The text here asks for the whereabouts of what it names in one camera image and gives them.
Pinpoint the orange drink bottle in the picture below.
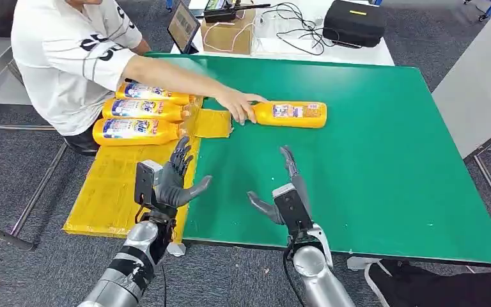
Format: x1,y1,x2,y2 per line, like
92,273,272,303
115,81,198,106
247,100,328,129
92,118,187,147
102,98,191,123

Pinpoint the robot black leg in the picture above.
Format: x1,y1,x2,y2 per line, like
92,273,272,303
364,259,491,307

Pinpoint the black cable bundle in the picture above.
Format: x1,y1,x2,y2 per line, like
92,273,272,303
262,3,335,57

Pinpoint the green table mat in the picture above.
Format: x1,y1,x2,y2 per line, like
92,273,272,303
143,51,491,268

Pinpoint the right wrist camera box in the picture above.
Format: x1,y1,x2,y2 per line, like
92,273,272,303
272,183,314,240

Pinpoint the person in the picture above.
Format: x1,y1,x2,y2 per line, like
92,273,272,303
11,0,269,157

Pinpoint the grey table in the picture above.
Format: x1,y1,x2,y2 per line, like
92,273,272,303
432,4,491,160

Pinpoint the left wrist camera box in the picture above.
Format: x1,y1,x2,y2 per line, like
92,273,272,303
134,160,164,209

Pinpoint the white table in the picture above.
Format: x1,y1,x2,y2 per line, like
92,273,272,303
169,0,395,67

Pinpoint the white cord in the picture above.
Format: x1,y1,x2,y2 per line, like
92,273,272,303
202,21,256,54

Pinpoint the person's right hand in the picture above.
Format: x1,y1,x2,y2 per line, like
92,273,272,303
215,86,269,127

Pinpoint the black radio with antenna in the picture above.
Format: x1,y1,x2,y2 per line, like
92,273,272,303
194,0,272,24

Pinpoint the yellow sheet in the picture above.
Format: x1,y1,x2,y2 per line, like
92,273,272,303
62,96,233,244

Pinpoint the brown cardboard box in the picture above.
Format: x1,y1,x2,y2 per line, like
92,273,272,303
199,9,256,56

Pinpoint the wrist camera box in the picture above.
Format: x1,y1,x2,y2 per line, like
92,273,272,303
134,160,164,209
272,183,314,240

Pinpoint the black tablet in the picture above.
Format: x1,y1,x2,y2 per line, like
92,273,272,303
167,1,201,55

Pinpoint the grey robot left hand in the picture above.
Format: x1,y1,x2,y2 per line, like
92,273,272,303
154,136,214,209

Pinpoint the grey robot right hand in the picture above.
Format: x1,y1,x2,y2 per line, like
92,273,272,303
246,145,313,226

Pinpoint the metal floor frame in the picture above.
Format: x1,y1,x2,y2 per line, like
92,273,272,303
464,120,491,236
0,123,68,251

